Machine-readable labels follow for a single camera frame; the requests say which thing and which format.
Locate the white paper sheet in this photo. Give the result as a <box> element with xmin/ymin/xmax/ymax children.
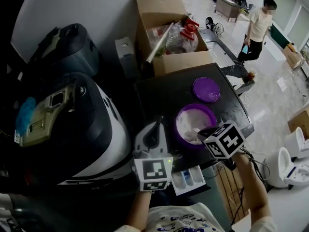
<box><xmin>276</xmin><ymin>77</ymin><xmax>290</xmax><ymax>92</ymax></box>

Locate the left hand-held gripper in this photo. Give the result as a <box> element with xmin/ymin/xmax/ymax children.
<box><xmin>131</xmin><ymin>121</ymin><xmax>174</xmax><ymax>193</ymax></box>

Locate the black washing machine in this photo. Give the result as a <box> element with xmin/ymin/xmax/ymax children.
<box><xmin>132</xmin><ymin>62</ymin><xmax>256</xmax><ymax>176</ymax></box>

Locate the silver tube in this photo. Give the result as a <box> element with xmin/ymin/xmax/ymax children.
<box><xmin>144</xmin><ymin>22</ymin><xmax>175</xmax><ymax>64</ymax></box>

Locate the teal cloth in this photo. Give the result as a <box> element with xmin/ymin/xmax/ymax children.
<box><xmin>15</xmin><ymin>96</ymin><xmax>37</xmax><ymax>134</ymax></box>

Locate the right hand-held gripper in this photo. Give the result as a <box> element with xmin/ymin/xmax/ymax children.
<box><xmin>197</xmin><ymin>120</ymin><xmax>246</xmax><ymax>160</ymax></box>

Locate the brown cardboard box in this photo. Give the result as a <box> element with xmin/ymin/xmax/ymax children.
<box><xmin>287</xmin><ymin>110</ymin><xmax>309</xmax><ymax>140</ymax></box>
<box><xmin>281</xmin><ymin>43</ymin><xmax>305</xmax><ymax>69</ymax></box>

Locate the black sink counter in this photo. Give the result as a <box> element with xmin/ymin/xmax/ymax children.
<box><xmin>198</xmin><ymin>29</ymin><xmax>257</xmax><ymax>93</ymax></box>

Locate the black white rounded machine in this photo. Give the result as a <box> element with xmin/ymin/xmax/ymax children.
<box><xmin>0</xmin><ymin>71</ymin><xmax>133</xmax><ymax>186</ymax></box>

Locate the purple powder tub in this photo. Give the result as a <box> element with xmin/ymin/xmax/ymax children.
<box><xmin>174</xmin><ymin>102</ymin><xmax>218</xmax><ymax>151</ymax></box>

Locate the white toilet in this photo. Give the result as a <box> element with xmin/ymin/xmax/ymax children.
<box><xmin>277</xmin><ymin>145</ymin><xmax>309</xmax><ymax>191</ymax></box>
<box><xmin>285</xmin><ymin>126</ymin><xmax>309</xmax><ymax>159</ymax></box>

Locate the green bathtub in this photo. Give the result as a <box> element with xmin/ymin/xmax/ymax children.
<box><xmin>269</xmin><ymin>24</ymin><xmax>291</xmax><ymax>48</ymax></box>

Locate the person's white printed shirt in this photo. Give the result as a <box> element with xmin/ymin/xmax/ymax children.
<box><xmin>146</xmin><ymin>202</ymin><xmax>278</xmax><ymax>232</ymax></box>

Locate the white detergent drawer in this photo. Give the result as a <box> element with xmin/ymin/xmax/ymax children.
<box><xmin>170</xmin><ymin>165</ymin><xmax>207</xmax><ymax>196</ymax></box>

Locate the wooden pallet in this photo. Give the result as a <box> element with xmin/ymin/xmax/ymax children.
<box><xmin>214</xmin><ymin>162</ymin><xmax>251</xmax><ymax>225</ymax></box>

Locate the person's right forearm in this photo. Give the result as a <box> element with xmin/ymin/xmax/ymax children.
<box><xmin>230</xmin><ymin>152</ymin><xmax>271</xmax><ymax>232</ymax></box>

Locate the white powder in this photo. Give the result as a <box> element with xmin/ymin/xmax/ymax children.
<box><xmin>177</xmin><ymin>109</ymin><xmax>213</xmax><ymax>145</ymax></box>

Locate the purple bucket lid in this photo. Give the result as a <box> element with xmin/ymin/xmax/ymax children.
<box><xmin>192</xmin><ymin>77</ymin><xmax>222</xmax><ymax>104</ymax></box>

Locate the large open cardboard box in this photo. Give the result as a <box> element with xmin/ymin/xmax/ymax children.
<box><xmin>134</xmin><ymin>0</ymin><xmax>216</xmax><ymax>77</ymax></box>

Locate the white crumpled tissue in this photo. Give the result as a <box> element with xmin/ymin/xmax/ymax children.
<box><xmin>225</xmin><ymin>75</ymin><xmax>246</xmax><ymax>89</ymax></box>

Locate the grey metal box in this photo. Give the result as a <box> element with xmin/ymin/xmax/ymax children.
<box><xmin>114</xmin><ymin>36</ymin><xmax>139</xmax><ymax>79</ymax></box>

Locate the clear water jug red cap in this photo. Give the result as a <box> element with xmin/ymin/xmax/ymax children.
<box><xmin>165</xmin><ymin>19</ymin><xmax>200</xmax><ymax>55</ymax></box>

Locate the white floor fan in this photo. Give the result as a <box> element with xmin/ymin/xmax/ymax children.
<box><xmin>204</xmin><ymin>16</ymin><xmax>225</xmax><ymax>35</ymax></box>

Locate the wooden cabinet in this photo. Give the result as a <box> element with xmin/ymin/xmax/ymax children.
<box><xmin>214</xmin><ymin>0</ymin><xmax>242</xmax><ymax>23</ymax></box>

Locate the person's left forearm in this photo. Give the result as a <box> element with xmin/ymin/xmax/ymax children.
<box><xmin>125</xmin><ymin>191</ymin><xmax>153</xmax><ymax>232</ymax></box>

